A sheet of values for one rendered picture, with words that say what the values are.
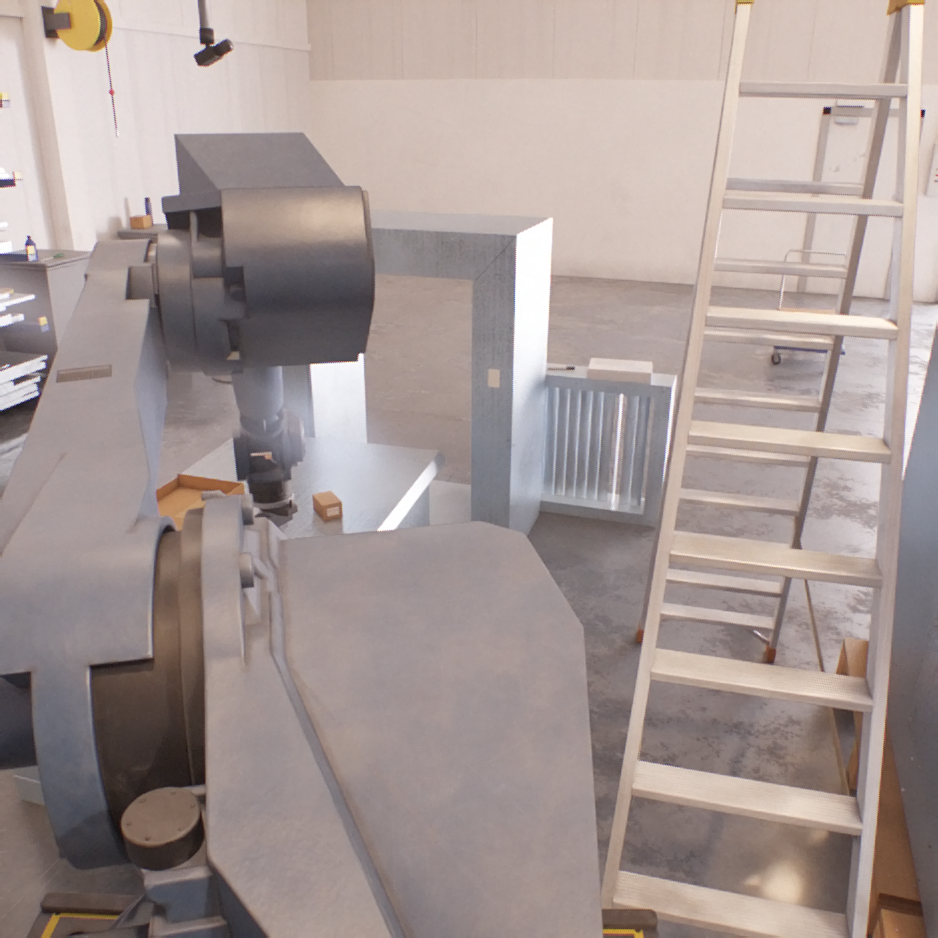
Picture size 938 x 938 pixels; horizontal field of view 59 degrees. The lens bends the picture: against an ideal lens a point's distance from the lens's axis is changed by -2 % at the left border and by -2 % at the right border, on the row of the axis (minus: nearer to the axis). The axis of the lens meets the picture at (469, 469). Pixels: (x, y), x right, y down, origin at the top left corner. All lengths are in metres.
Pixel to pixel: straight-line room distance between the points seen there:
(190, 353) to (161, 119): 8.42
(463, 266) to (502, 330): 0.31
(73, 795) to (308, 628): 0.22
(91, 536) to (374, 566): 0.26
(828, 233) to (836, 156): 0.89
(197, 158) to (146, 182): 8.02
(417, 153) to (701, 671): 10.74
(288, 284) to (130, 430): 0.44
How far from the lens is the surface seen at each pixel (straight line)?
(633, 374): 4.34
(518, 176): 11.63
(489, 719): 0.68
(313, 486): 3.43
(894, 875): 2.74
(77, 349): 1.28
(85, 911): 1.47
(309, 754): 0.66
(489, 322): 3.68
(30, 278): 7.41
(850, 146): 11.27
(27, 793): 3.17
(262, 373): 2.07
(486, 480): 3.91
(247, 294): 1.42
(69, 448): 1.06
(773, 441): 1.68
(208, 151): 1.60
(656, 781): 1.78
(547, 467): 4.67
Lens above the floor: 2.04
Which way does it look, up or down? 23 degrees down
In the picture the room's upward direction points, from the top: straight up
